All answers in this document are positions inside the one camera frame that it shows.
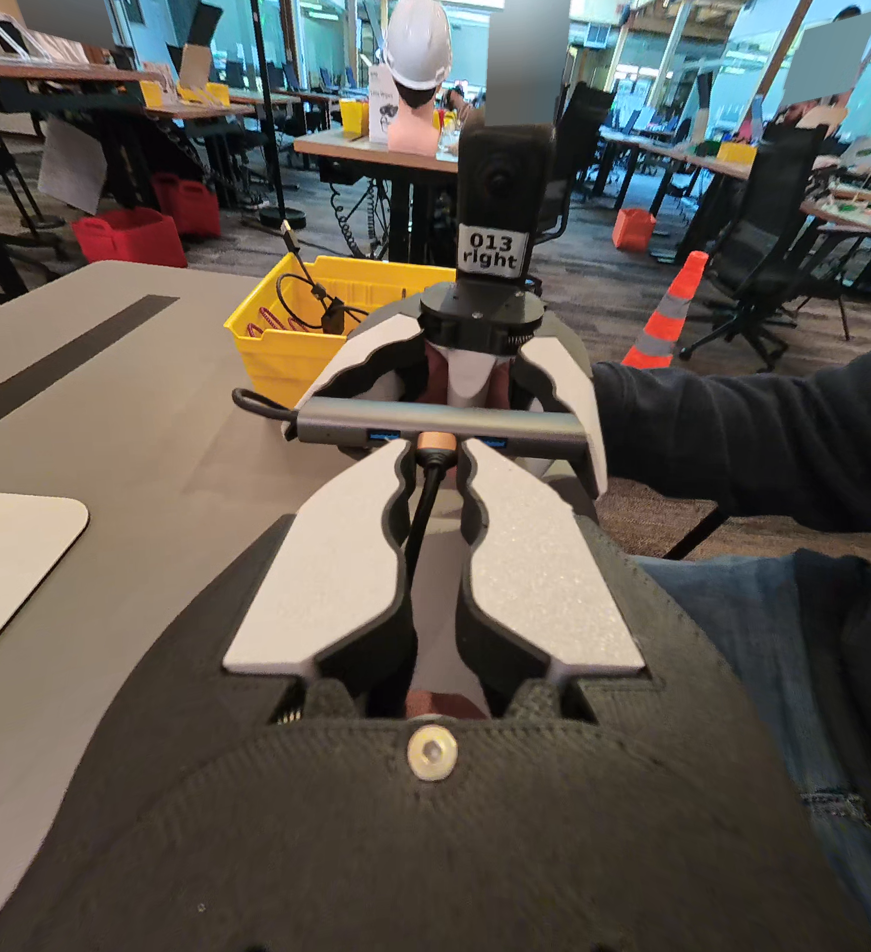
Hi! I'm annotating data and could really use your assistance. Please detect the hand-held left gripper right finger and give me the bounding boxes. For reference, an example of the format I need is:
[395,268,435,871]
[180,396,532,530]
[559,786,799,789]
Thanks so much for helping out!
[454,436,648,721]

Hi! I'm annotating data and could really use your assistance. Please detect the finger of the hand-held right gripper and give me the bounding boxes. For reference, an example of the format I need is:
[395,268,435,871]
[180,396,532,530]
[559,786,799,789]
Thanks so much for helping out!
[517,335,611,501]
[283,312,425,441]

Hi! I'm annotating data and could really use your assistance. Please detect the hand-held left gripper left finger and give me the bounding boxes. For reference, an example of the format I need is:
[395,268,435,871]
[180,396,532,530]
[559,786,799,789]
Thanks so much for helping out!
[222,439,416,721]

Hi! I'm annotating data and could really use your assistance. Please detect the grey usb hub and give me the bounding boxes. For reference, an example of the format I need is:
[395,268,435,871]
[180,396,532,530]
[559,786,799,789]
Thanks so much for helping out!
[294,396,587,458]

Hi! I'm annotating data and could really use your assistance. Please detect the black usb cable orange plug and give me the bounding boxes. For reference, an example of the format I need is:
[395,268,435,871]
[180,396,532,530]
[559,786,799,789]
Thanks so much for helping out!
[403,430,459,574]

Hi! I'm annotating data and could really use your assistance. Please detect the person's right forearm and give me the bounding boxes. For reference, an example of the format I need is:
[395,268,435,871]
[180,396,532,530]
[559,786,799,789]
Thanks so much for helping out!
[590,348,871,536]

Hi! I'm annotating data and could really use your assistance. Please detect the person's right hand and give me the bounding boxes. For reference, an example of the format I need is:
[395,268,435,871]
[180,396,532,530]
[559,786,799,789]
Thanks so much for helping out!
[415,344,455,408]

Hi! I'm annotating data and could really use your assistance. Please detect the yellow plastic bin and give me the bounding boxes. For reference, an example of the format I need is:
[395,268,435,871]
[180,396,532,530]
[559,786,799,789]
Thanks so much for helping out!
[223,254,459,412]

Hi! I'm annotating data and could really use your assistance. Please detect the orange traffic cone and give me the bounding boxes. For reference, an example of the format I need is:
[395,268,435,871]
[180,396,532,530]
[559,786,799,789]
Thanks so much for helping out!
[619,250,711,371]

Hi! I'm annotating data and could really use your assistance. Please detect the black slanted bar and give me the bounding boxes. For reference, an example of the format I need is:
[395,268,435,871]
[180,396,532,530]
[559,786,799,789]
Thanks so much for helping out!
[661,507,728,560]

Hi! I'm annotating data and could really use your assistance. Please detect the orange fabric bag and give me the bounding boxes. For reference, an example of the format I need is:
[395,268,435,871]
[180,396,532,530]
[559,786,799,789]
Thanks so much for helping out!
[612,207,658,254]

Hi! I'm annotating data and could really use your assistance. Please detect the mannequin head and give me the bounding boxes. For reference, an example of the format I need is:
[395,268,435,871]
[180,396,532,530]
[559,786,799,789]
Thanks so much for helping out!
[386,80,442,159]

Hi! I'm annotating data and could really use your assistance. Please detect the person's jeans-clad legs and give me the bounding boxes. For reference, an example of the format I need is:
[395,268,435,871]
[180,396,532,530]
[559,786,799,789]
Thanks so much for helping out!
[632,550,871,952]

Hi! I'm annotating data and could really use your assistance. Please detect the black office chair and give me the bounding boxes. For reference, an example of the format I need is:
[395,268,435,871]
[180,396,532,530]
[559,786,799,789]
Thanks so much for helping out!
[678,122,857,374]
[536,80,618,246]

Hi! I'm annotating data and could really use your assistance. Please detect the white product box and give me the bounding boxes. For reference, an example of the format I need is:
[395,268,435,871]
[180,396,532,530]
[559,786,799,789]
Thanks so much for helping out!
[368,61,401,147]

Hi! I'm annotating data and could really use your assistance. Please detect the tall black floor pole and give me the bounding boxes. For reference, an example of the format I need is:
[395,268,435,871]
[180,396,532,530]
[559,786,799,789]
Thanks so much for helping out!
[251,0,309,230]

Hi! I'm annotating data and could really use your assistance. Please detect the low red fabric bag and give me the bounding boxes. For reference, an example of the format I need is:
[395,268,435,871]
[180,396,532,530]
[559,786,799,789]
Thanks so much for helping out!
[71,207,189,270]

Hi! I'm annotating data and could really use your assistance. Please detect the white hard hat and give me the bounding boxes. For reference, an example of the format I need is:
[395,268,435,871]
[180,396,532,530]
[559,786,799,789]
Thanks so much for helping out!
[381,0,454,92]

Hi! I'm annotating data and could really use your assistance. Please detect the white document holder stand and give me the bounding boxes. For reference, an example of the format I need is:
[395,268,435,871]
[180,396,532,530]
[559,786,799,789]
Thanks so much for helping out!
[0,489,91,681]

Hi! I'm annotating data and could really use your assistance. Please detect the person's dark jacket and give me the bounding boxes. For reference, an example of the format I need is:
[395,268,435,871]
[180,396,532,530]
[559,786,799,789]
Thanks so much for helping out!
[789,546,871,864]

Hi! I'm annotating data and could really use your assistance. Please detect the white hanging paper sheet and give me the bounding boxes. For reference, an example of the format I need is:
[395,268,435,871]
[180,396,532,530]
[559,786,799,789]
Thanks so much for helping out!
[37,118,110,217]

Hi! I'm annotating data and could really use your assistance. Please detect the long wooden desk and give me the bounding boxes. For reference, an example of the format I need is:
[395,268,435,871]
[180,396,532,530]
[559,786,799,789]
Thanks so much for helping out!
[0,59,167,224]

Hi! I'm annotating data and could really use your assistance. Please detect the grey tablet on stand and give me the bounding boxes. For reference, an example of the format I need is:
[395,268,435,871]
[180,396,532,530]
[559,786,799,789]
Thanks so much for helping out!
[0,9,35,62]

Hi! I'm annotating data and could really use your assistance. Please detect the black cable gold plug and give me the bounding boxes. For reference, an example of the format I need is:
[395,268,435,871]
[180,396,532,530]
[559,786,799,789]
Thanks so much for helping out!
[274,219,370,336]

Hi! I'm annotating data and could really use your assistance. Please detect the red coiled cable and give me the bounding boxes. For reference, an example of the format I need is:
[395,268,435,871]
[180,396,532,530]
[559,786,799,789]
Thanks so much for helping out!
[244,302,311,338]

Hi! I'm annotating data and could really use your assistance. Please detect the black hub cable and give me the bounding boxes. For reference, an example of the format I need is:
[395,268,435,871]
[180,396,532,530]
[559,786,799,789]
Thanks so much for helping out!
[231,387,304,419]

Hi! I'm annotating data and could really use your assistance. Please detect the red tote with handle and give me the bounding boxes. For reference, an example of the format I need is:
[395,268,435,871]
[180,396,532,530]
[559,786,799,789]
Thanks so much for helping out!
[150,173,223,240]

